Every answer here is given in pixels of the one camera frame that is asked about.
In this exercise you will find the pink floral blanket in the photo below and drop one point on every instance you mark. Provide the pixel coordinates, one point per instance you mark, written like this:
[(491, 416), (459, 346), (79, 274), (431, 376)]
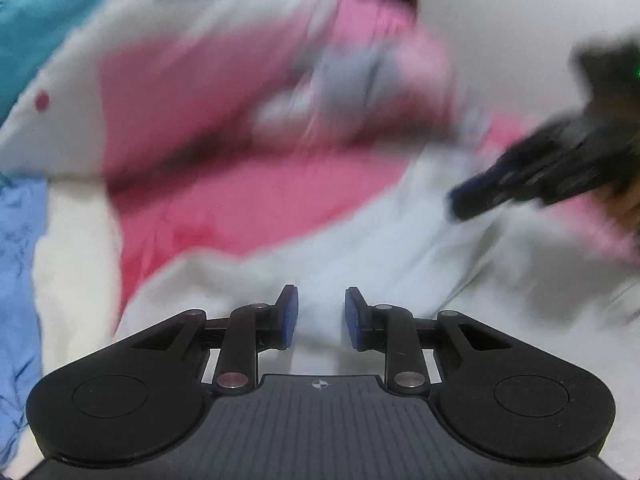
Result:
[(240, 210)]

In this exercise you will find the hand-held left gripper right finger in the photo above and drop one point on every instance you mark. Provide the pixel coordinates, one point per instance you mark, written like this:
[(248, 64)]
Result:
[(354, 320)]

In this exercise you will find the white and pink duvet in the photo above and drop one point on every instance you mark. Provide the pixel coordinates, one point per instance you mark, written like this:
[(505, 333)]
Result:
[(175, 60)]

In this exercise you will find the grey and pink cloth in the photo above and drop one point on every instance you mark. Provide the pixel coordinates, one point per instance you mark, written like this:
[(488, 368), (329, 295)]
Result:
[(340, 75)]

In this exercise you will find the white garment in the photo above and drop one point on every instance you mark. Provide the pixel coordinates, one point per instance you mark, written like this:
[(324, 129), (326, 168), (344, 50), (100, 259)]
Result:
[(450, 270)]

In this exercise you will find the cream fleece blanket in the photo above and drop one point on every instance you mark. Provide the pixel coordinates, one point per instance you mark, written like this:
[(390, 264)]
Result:
[(75, 260)]

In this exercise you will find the blue printed t-shirt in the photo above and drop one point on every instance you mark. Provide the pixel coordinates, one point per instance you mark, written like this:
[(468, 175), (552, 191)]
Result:
[(20, 285)]

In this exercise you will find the teal star print quilt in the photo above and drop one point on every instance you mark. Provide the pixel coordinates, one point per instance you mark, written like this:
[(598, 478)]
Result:
[(45, 35)]

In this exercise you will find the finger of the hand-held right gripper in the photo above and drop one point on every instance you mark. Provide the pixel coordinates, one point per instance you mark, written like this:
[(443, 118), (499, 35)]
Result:
[(480, 195)]

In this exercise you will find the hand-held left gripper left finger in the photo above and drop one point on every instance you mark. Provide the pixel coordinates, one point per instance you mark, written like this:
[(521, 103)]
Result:
[(289, 317)]

